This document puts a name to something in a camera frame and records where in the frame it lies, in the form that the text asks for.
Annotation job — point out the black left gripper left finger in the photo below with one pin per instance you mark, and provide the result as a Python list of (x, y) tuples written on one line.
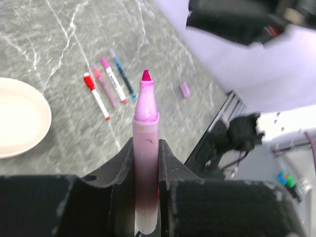
[(100, 204)]

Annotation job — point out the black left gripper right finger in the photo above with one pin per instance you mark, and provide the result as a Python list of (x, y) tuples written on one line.
[(195, 207)]

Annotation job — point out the white pen red cap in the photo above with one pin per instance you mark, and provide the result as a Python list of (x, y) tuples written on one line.
[(90, 84)]

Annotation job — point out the red crayon pen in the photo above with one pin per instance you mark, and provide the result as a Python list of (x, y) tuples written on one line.
[(104, 85)]

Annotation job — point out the blue pen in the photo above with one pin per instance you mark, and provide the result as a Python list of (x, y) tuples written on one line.
[(123, 75)]

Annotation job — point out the white pen red tip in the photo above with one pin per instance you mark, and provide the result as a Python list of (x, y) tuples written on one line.
[(114, 80)]

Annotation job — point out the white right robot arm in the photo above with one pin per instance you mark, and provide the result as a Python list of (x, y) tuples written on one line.
[(279, 78)]

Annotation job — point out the lilac block cap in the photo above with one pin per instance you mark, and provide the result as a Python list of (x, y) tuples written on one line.
[(185, 90)]

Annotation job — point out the white paper cup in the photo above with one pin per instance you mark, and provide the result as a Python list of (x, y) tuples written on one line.
[(25, 117)]

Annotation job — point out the black base frame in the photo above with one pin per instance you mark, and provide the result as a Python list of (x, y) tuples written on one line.
[(205, 157)]

